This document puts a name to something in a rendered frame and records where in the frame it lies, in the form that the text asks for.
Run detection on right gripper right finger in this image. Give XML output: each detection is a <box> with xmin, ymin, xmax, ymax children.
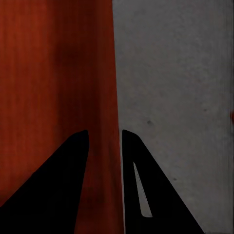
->
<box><xmin>122</xmin><ymin>130</ymin><xmax>205</xmax><ymax>234</ymax></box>

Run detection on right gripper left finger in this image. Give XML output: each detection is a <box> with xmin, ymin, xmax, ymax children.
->
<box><xmin>0</xmin><ymin>130</ymin><xmax>89</xmax><ymax>234</ymax></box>

